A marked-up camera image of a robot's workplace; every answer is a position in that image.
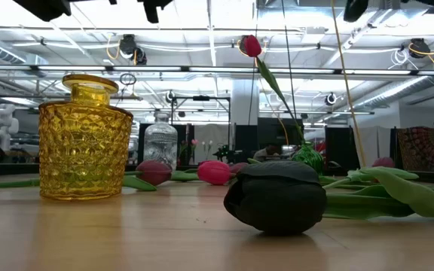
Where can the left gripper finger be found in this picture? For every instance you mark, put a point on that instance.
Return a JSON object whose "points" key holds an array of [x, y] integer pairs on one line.
{"points": [[153, 9]]}

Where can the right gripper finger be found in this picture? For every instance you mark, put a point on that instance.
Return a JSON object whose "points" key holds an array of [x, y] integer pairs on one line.
{"points": [[356, 9]]}

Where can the red artificial tulip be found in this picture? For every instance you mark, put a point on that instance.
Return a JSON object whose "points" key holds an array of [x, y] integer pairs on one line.
{"points": [[214, 172], [252, 46]]}

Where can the maroon artificial tulip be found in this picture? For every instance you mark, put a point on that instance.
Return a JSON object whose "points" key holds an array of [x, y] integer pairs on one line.
{"points": [[238, 168], [153, 172], [382, 162]]}

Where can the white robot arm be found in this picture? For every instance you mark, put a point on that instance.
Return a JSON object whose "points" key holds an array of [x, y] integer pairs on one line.
{"points": [[3, 124]]}

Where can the clear glass vase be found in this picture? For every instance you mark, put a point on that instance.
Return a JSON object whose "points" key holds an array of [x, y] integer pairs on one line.
{"points": [[160, 143]]}

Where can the yellow glass vase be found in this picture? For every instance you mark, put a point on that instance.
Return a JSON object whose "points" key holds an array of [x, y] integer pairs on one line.
{"points": [[85, 150]]}

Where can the green glass vase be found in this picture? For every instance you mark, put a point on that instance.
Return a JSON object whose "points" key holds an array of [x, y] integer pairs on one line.
{"points": [[309, 156]]}

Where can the ceiling light bar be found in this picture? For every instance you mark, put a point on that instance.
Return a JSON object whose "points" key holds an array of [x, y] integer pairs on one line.
{"points": [[145, 68]]}

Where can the black partition panel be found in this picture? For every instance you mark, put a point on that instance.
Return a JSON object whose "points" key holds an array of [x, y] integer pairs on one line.
{"points": [[277, 131], [245, 141], [337, 147]]}

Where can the black device with green lights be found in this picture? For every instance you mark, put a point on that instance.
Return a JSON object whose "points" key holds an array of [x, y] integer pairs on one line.
{"points": [[224, 152]]}

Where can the person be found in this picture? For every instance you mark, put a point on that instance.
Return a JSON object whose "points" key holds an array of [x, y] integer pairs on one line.
{"points": [[266, 153]]}

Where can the black metal rack frame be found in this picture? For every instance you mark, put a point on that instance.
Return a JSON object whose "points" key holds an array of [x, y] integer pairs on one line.
{"points": [[202, 98]]}

